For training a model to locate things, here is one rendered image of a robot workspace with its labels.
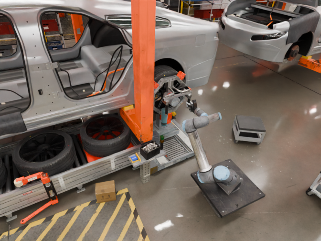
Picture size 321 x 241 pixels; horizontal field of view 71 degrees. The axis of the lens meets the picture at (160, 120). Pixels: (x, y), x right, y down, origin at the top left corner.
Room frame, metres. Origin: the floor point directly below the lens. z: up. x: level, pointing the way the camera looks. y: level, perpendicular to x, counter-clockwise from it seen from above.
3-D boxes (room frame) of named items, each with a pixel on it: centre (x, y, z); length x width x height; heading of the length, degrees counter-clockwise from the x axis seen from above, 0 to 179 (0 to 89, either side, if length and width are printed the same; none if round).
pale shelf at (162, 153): (1.90, 0.14, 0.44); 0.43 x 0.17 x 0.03; 122
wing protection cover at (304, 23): (4.48, -2.51, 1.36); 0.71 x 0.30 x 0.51; 122
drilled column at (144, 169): (1.88, 0.16, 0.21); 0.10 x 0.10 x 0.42; 32
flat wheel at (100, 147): (2.30, 0.73, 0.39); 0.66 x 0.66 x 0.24
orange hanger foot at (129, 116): (2.41, 0.37, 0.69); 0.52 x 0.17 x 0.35; 32
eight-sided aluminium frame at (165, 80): (2.62, -0.09, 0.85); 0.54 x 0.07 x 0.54; 122
